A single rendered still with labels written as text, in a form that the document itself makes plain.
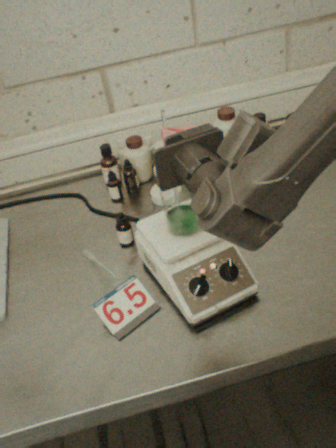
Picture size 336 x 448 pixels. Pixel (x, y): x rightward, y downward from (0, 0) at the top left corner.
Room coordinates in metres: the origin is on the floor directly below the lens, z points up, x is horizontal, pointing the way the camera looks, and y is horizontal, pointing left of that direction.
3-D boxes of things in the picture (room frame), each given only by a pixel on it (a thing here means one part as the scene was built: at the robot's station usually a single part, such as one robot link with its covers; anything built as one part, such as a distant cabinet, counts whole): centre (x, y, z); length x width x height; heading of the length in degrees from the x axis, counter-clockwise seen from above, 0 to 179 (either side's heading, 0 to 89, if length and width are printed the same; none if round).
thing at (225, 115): (1.01, -0.18, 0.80); 0.06 x 0.06 x 0.11
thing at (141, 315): (0.57, 0.09, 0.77); 0.09 x 0.06 x 0.04; 126
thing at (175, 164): (0.57, -0.05, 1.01); 0.10 x 0.07 x 0.07; 106
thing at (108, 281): (0.64, 0.10, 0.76); 0.06 x 0.06 x 0.02
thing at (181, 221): (0.66, -0.03, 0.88); 0.07 x 0.06 x 0.08; 103
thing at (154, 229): (0.66, -0.02, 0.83); 0.12 x 0.12 x 0.01; 21
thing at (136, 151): (0.97, 0.04, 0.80); 0.06 x 0.06 x 0.10
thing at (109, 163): (0.97, 0.10, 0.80); 0.04 x 0.04 x 0.10
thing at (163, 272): (0.64, -0.03, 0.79); 0.22 x 0.13 x 0.08; 21
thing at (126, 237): (0.76, 0.08, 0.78); 0.03 x 0.03 x 0.07
